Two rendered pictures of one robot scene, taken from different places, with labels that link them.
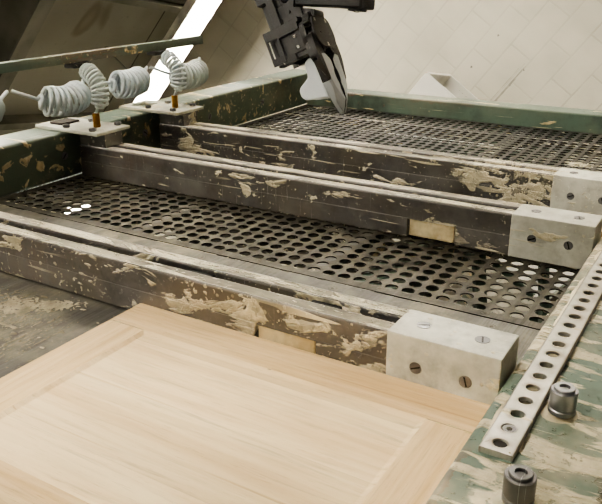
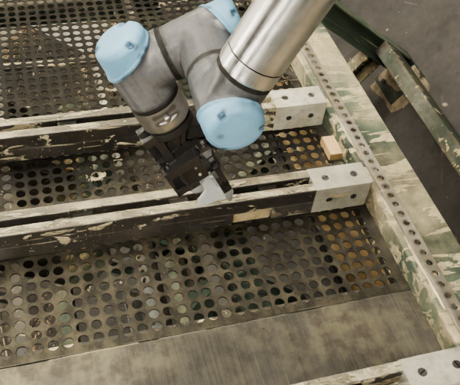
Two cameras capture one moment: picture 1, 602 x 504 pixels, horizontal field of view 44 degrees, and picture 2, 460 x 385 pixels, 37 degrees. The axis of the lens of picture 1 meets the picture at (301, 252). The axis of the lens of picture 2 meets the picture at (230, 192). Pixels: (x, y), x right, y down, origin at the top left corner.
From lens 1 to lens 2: 107 cm
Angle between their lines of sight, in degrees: 50
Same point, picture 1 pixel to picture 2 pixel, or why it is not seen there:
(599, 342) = not seen: outside the picture
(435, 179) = not seen: hidden behind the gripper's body
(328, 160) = (66, 143)
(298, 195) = (126, 228)
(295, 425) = not seen: outside the picture
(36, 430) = not seen: outside the picture
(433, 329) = (430, 373)
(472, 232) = (286, 208)
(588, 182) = (302, 106)
